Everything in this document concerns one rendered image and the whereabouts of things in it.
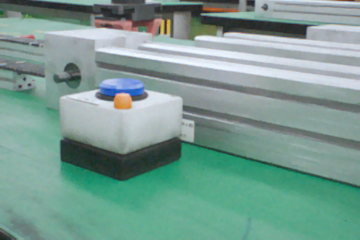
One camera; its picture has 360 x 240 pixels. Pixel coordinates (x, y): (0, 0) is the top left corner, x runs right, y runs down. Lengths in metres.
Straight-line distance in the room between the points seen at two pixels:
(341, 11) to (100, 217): 1.97
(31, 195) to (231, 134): 0.20
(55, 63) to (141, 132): 0.25
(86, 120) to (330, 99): 0.21
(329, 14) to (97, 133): 1.92
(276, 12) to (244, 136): 1.94
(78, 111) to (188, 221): 0.15
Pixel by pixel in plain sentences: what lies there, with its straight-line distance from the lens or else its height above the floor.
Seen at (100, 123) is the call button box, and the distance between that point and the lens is 0.46.
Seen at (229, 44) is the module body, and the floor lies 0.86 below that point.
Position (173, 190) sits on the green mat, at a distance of 0.44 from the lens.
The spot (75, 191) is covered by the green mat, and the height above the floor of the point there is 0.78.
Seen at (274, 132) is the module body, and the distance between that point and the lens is 0.50.
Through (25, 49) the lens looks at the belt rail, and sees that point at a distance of 1.10.
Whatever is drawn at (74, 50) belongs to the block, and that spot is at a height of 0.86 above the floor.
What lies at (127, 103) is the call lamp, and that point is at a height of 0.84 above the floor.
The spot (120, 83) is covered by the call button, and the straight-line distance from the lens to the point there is 0.48.
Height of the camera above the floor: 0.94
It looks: 13 degrees down
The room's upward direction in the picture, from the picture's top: 2 degrees clockwise
